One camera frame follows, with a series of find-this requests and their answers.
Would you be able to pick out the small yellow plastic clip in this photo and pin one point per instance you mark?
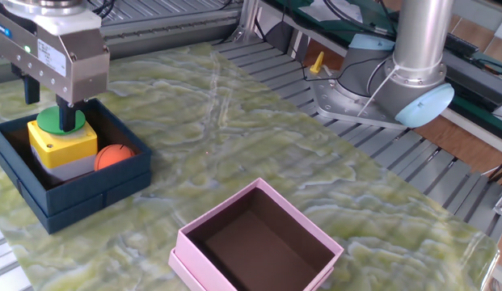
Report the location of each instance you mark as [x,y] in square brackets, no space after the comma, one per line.
[317,62]

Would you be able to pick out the pink cardboard box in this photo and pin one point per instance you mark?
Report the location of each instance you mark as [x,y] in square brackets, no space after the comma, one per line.
[190,250]

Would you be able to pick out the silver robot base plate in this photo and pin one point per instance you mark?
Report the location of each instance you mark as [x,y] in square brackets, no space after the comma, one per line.
[331,101]

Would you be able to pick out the green workbench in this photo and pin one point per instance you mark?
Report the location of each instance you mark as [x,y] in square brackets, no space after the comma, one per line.
[489,117]

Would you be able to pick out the orange toy basketball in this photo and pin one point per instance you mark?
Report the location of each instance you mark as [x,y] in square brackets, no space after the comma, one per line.
[113,155]

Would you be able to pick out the yellow box with green button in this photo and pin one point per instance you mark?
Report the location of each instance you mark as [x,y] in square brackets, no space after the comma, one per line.
[60,149]

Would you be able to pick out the black power strip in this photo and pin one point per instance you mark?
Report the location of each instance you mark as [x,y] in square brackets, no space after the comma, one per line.
[462,44]

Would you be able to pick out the silver Schunk gripper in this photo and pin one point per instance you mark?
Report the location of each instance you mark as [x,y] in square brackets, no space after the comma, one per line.
[89,72]

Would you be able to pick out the green marble pattern sheet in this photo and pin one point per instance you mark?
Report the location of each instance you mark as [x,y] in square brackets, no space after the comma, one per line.
[275,141]

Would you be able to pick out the dark blue cardboard box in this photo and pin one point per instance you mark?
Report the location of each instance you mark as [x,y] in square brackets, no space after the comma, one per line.
[93,194]

